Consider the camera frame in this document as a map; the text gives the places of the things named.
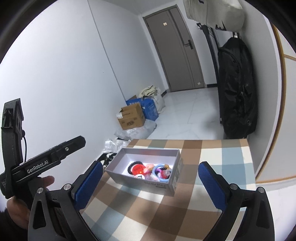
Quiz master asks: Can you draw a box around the silver cardboard box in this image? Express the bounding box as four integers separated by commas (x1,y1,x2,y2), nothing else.
106,148,183,196

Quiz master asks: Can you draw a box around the purple cartoon silicone bracelet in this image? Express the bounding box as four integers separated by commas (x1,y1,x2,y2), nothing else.
154,167,172,182

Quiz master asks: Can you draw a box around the plaid tablecloth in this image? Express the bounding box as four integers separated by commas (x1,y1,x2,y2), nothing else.
82,139,256,240

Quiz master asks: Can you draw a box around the red round badge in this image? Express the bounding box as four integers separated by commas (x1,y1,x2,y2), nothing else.
131,164,145,176

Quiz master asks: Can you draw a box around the brown cardboard box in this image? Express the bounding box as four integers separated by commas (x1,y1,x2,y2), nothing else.
116,103,145,130

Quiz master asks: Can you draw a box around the pink pig toy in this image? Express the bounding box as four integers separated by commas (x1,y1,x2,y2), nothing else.
144,164,154,174

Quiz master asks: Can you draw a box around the light blue ring bracelet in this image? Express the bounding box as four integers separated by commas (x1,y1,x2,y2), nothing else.
151,163,174,182

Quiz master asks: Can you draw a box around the grey door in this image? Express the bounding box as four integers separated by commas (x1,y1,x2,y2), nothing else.
144,6,206,92

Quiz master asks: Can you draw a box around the beige canvas bag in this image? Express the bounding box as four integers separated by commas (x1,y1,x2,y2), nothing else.
138,85,160,98

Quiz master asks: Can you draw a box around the white round badge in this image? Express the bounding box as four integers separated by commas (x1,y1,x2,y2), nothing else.
135,174,145,180

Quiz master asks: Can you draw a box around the black hanging garment bag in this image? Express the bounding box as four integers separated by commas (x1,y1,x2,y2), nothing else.
218,37,258,139

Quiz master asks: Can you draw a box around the beige hanging bag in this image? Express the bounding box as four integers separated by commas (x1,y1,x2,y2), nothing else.
183,0,245,32

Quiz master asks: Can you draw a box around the person's left hand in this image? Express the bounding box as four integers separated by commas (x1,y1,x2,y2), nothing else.
5,175,55,230

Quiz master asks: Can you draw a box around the blue cardboard box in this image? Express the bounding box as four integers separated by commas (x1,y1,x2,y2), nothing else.
126,95,159,121

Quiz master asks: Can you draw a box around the black cable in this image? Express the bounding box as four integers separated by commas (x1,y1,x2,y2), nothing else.
21,131,28,163

